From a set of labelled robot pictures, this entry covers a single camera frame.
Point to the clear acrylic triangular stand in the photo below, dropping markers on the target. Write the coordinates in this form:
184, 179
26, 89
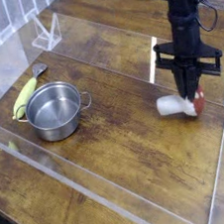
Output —
47, 40

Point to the red and white plush mushroom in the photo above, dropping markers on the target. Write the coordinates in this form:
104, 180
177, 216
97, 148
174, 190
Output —
172, 104

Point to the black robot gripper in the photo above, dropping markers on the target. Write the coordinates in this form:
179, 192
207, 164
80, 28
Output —
187, 48

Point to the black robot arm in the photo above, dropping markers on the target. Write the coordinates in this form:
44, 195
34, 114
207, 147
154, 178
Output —
179, 9

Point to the yellow handled metal spatula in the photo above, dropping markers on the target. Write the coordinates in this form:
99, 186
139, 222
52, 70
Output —
27, 91

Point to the silver metal pot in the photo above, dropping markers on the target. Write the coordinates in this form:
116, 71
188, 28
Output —
54, 110

